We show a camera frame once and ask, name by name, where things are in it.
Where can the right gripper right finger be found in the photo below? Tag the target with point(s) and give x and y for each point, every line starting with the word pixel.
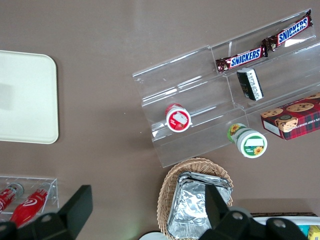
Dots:
pixel 240 225

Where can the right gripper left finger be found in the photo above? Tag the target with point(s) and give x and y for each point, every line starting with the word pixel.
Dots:
pixel 62 222

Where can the white snack tray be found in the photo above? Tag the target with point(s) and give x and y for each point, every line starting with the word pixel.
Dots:
pixel 287 220

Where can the light wicker basket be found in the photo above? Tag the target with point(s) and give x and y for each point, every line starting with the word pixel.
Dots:
pixel 167 190

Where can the cream plastic tray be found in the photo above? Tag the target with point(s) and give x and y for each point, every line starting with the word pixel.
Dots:
pixel 27 100

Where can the clear acrylic bottle rack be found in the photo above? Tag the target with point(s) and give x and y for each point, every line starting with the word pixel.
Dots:
pixel 53 190

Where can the red cola bottle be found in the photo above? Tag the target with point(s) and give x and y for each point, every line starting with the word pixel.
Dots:
pixel 6 198
pixel 27 205

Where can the aluminium foil container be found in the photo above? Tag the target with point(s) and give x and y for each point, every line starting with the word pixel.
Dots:
pixel 190 207
pixel 220 181

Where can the teal snack packet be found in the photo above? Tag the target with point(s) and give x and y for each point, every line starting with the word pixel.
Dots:
pixel 303 228

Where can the yellow snack packet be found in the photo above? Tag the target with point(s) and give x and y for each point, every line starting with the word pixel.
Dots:
pixel 315 233

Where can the green sunflower lid jar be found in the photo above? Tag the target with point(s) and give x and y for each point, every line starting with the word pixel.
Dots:
pixel 251 143

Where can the red strawberry lid jar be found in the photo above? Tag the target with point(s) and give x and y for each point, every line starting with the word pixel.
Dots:
pixel 178 120

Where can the red tartan cookie box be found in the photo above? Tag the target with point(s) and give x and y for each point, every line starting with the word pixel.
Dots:
pixel 297 117

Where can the clear acrylic stepped shelf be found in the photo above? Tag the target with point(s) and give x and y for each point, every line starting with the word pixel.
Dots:
pixel 200 95

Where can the black box white label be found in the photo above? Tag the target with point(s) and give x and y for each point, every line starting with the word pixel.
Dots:
pixel 250 83

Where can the snickers bar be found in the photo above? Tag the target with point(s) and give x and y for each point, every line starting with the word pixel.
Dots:
pixel 290 31
pixel 242 60

